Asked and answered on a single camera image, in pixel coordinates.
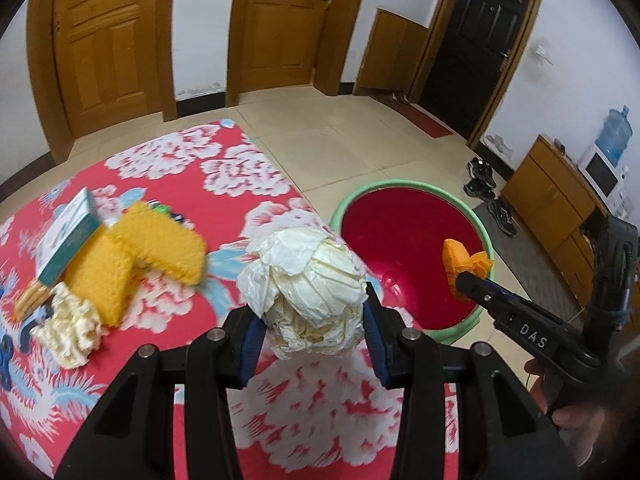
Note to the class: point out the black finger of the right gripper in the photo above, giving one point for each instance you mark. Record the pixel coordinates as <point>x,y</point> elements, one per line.
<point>542,334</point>

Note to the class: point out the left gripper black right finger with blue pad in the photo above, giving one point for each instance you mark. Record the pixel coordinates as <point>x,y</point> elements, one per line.
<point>463,410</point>

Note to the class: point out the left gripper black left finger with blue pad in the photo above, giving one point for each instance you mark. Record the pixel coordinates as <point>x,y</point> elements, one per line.
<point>129,434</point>

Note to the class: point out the orange snack wrapper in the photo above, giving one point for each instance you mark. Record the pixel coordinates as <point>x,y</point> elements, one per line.
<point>456,260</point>

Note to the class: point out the blue plastic curved handle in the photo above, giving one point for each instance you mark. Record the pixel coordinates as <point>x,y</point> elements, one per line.
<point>36,318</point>

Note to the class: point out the yellow foam net roll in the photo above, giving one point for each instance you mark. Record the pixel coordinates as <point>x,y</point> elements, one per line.
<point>162,243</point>

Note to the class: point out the white paper ball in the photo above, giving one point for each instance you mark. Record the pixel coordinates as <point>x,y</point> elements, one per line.
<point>305,285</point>

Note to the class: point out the person's hand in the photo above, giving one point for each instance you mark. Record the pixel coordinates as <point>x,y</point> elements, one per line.
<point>582,422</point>

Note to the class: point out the crumpled white tissue paper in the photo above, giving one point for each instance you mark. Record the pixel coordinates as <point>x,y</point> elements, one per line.
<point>72,332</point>

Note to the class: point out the wooden sideboard cabinet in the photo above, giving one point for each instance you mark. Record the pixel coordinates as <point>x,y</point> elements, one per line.
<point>560,208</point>

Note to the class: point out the blue fidget spinner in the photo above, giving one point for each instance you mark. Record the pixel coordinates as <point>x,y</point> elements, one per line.
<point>6,355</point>

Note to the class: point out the yellow foam net sleeve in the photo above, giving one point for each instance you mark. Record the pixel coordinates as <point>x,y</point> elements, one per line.
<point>103,273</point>

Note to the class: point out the white microwave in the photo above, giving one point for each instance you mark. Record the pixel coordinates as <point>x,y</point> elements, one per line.
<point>604,178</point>

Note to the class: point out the cookie pack in wrapper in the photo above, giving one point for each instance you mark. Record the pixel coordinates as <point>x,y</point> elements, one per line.
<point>33,296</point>

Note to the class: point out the black shoes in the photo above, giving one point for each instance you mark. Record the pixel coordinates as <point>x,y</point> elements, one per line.
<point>482,185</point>

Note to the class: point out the red basin green rim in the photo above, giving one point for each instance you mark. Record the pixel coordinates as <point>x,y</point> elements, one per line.
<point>397,228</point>

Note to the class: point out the blue water jug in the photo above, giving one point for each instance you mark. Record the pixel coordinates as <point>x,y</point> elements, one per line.
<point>615,134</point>

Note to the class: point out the teal white medicine box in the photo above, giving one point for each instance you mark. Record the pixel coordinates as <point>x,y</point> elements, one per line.
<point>66,235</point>

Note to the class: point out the green toy car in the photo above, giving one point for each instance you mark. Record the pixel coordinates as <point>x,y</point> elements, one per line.
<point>169,212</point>

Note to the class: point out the red doormat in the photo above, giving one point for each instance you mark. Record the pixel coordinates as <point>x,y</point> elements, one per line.
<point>424,122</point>

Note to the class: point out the dark entrance door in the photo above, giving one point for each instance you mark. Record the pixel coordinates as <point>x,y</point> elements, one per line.
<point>472,50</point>

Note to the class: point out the small wooden cabinet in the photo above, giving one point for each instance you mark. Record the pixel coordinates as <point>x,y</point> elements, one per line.
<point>392,56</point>

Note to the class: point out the left wooden door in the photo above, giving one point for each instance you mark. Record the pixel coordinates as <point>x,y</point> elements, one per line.
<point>96,63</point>

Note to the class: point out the wooden door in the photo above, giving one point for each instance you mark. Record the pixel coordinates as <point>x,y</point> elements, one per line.
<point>282,43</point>
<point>96,63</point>

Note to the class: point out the right wooden door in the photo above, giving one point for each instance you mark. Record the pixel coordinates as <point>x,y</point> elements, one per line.
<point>282,43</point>

